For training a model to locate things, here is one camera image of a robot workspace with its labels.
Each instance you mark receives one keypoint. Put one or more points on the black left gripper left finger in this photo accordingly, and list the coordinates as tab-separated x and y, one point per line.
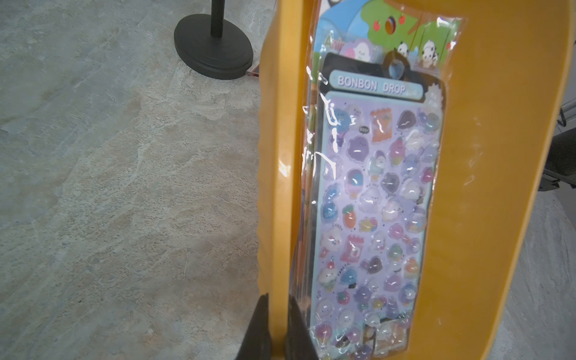
257	342

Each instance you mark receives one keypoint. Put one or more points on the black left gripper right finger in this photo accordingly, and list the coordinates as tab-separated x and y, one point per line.
298	343

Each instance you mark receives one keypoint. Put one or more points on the purple bonbon sticker sheet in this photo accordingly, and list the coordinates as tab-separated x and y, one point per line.
378	141

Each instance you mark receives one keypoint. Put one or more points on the yellow storage box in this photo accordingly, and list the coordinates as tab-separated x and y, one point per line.
506	81

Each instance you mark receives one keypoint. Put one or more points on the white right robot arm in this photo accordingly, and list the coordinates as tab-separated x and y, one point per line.
560	164

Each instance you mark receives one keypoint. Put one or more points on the black microphone stand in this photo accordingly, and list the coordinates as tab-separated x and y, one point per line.
213	46

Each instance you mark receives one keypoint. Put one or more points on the panda sticker sheet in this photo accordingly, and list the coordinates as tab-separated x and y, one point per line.
376	32

